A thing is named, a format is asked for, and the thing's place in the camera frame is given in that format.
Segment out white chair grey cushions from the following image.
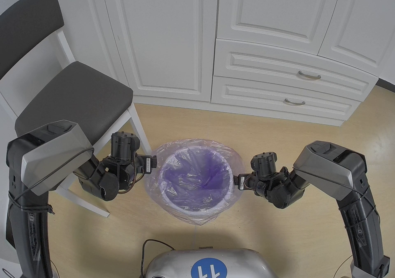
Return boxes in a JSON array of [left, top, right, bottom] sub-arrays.
[[0, 0, 156, 218]]

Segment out white wardrobe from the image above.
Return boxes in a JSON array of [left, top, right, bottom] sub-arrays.
[[79, 0, 395, 127]]

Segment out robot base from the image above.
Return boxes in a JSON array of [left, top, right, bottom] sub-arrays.
[[144, 247, 280, 278]]

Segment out white trash bin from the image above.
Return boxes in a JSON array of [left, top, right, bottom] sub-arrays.
[[159, 147, 234, 216]]

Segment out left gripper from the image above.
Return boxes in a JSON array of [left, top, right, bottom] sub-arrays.
[[134, 154, 152, 176]]

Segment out purple plastic bag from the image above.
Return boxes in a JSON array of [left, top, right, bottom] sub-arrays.
[[144, 138, 244, 226]]

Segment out black cable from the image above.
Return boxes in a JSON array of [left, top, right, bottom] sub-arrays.
[[140, 239, 176, 278]]

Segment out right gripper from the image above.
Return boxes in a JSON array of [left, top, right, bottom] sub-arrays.
[[235, 173, 257, 192]]

